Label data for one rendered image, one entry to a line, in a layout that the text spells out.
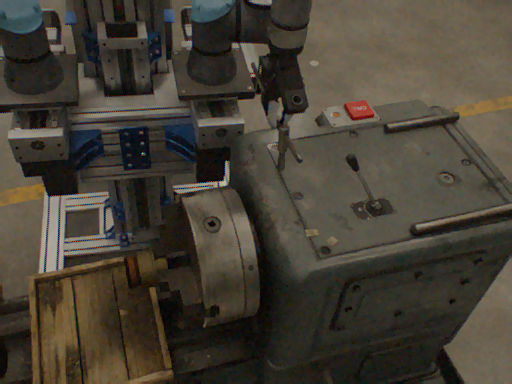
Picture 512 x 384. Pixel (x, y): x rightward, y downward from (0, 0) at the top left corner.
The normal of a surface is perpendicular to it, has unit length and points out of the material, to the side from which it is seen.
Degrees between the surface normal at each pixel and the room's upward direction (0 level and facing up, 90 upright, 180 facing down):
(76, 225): 0
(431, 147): 0
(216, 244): 28
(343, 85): 0
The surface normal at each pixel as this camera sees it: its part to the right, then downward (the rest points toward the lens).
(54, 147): 0.19, 0.74
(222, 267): 0.26, 0.04
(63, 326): 0.07, -0.67
